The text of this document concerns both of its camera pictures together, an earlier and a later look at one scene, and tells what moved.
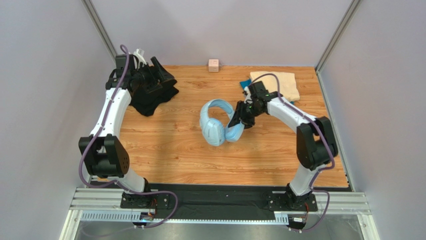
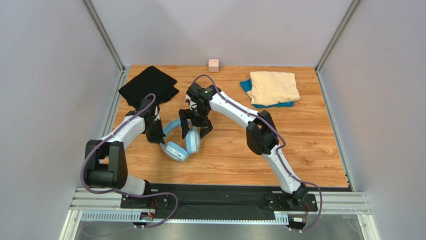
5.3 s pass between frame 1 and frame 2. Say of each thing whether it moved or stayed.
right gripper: moved
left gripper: moved
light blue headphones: moved
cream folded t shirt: stayed
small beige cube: stayed
